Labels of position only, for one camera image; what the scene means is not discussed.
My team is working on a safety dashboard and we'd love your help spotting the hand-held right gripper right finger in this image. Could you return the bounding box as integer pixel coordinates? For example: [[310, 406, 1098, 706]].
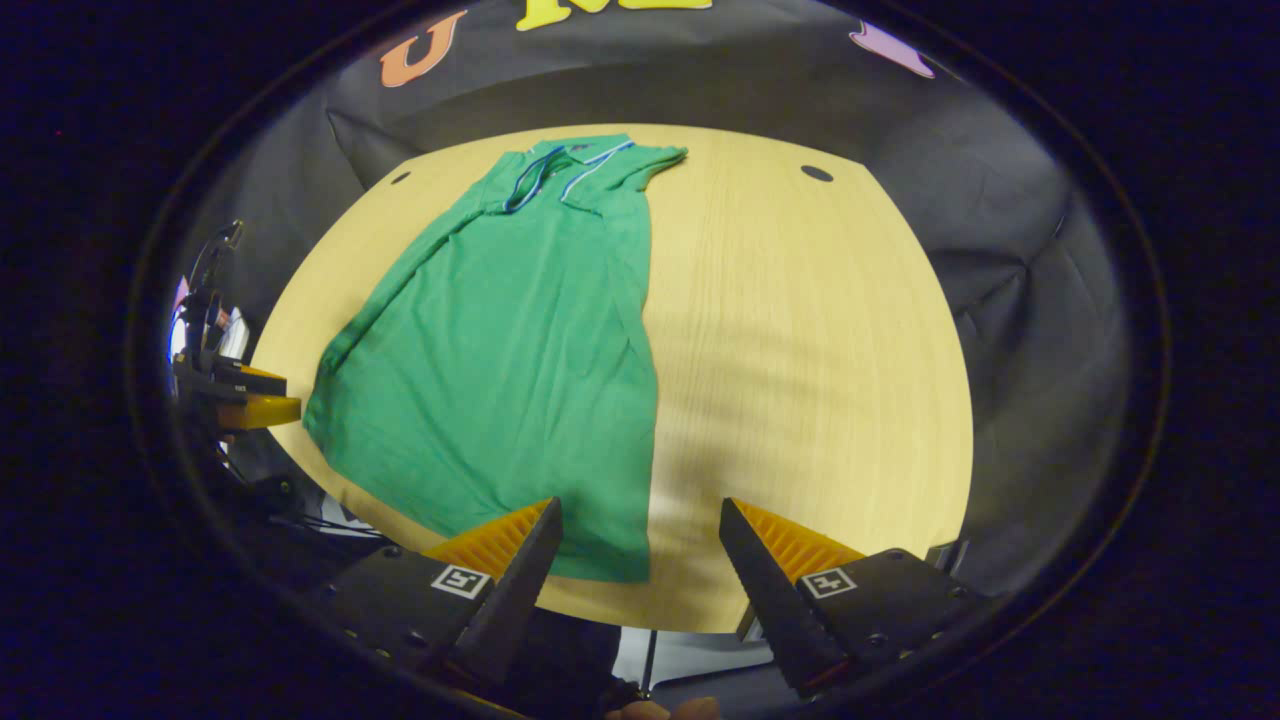
[[717, 497, 977, 699]]

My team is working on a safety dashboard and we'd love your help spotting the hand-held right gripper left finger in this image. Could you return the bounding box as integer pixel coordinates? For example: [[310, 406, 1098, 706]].
[[320, 497, 565, 693]]

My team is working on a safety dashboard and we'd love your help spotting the green T-shirt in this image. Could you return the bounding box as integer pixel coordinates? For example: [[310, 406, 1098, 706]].
[[302, 134, 690, 585]]

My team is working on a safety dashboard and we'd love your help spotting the black backdrop cloth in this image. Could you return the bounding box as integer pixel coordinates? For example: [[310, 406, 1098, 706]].
[[172, 0, 1123, 593]]

